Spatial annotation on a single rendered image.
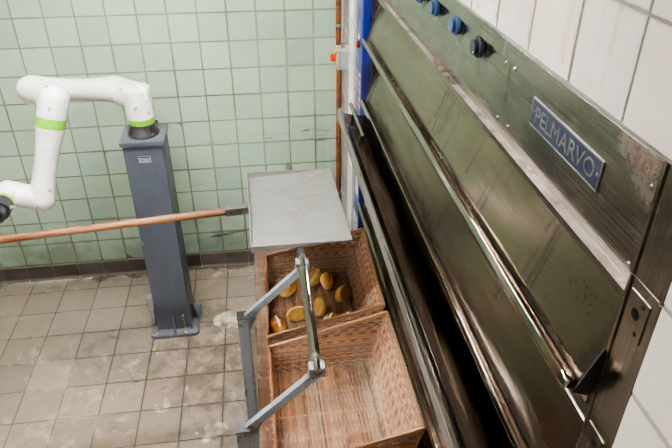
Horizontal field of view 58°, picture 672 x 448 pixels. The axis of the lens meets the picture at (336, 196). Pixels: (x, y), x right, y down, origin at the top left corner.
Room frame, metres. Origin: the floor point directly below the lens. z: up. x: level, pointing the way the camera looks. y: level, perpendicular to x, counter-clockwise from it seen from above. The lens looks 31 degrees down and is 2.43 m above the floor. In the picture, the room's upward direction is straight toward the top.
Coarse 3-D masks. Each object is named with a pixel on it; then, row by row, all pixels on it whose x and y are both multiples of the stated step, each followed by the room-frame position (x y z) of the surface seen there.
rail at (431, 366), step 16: (352, 144) 2.04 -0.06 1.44; (368, 192) 1.69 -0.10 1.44; (384, 224) 1.50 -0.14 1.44; (384, 240) 1.42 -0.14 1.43; (400, 272) 1.27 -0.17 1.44; (400, 288) 1.21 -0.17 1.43; (416, 320) 1.09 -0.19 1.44; (416, 336) 1.04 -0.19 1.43; (432, 368) 0.93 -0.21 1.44; (432, 384) 0.90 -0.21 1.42; (448, 400) 0.85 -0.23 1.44; (448, 416) 0.81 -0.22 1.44
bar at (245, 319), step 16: (304, 256) 1.70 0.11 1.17; (304, 272) 1.61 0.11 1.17; (304, 288) 1.52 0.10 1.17; (256, 304) 1.65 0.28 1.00; (304, 304) 1.45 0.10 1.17; (240, 320) 1.63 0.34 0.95; (240, 336) 1.62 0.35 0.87; (320, 368) 1.19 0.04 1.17; (304, 384) 1.19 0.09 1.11; (256, 400) 1.64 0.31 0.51; (288, 400) 1.18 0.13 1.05; (256, 416) 1.18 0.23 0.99; (240, 432) 1.15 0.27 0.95; (256, 432) 1.17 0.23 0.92
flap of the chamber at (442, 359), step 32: (352, 128) 2.24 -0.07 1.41; (352, 160) 1.97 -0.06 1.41; (384, 160) 1.99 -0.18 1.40; (384, 192) 1.74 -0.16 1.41; (384, 256) 1.39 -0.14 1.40; (416, 256) 1.39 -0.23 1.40; (416, 288) 1.24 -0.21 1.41; (448, 320) 1.13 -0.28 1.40; (416, 352) 1.02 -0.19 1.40; (448, 352) 1.01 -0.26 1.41; (448, 384) 0.91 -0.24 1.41; (480, 384) 0.93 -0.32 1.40; (480, 416) 0.84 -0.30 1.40
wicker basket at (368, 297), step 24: (360, 240) 2.33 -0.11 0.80; (288, 264) 2.32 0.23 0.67; (312, 264) 2.33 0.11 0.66; (336, 264) 2.34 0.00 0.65; (360, 264) 2.22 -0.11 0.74; (312, 288) 2.24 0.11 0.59; (336, 288) 2.24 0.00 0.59; (360, 288) 2.11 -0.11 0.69; (336, 312) 2.07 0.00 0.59; (360, 312) 1.81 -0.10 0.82; (288, 336) 1.78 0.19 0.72
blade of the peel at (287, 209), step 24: (264, 192) 2.14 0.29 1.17; (288, 192) 2.13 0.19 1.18; (312, 192) 2.12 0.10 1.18; (336, 192) 2.11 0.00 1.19; (264, 216) 1.96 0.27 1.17; (288, 216) 1.95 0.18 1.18; (312, 216) 1.94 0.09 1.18; (336, 216) 1.93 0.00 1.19; (264, 240) 1.80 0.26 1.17; (288, 240) 1.79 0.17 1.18; (312, 240) 1.78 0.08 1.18; (336, 240) 1.77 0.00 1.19
